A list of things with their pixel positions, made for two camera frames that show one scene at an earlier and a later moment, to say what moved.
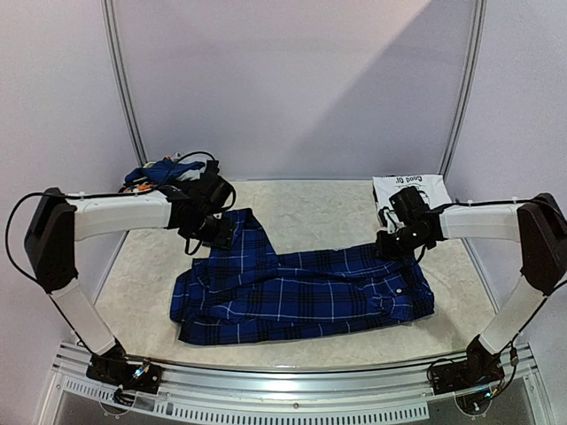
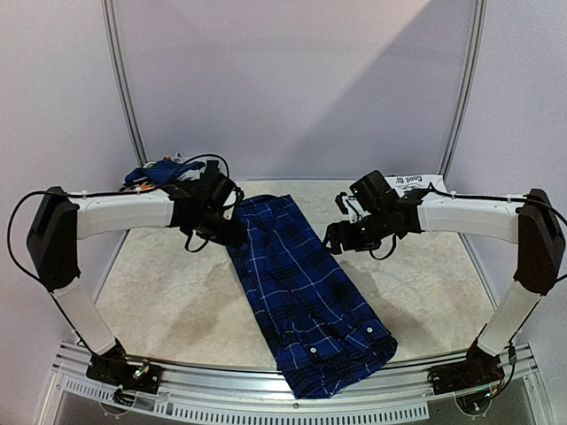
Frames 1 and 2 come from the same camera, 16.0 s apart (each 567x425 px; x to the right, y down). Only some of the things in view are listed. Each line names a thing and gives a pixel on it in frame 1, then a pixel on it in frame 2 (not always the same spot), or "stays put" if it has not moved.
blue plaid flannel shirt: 249,294 -> 324,334
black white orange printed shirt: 140,188 stays put
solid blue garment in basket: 159,170 stays put
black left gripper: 223,236 stays put
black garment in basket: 210,177 stays put
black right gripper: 385,247 -> 344,233
